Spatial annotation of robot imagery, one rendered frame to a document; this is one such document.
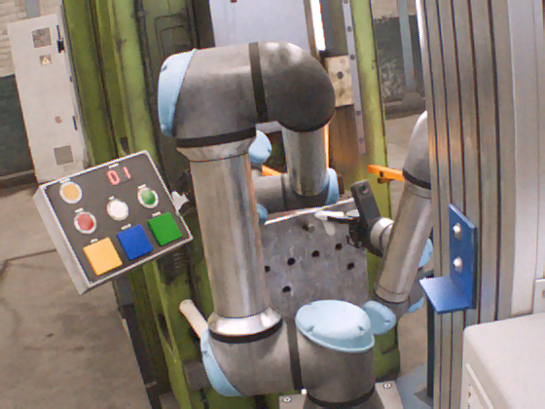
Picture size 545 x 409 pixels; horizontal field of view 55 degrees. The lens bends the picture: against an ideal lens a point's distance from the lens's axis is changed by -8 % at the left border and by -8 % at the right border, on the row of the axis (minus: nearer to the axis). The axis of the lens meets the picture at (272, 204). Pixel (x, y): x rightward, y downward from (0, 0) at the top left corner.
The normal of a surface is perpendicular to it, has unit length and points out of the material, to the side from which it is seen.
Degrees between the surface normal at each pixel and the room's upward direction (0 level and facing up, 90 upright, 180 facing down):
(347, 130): 90
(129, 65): 90
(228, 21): 90
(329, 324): 8
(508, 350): 0
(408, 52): 90
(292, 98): 112
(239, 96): 101
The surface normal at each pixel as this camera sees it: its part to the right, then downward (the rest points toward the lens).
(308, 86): 0.64, 0.24
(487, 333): -0.13, -0.94
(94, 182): 0.58, -0.38
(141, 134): 0.40, 0.23
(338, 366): 0.00, 0.30
